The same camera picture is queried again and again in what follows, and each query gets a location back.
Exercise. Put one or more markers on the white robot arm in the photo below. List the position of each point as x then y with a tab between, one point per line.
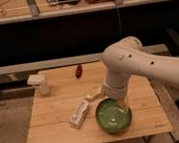
125	58

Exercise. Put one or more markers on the small brown bottle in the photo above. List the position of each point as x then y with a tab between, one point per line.
79	71

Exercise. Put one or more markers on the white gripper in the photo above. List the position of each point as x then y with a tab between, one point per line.
115	85

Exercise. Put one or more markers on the grey remote on shelf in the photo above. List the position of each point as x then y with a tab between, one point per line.
52	3

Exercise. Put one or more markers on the wooden table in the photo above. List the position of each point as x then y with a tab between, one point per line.
50	114

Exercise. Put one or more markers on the green ceramic bowl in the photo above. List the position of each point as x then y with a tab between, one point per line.
111	118

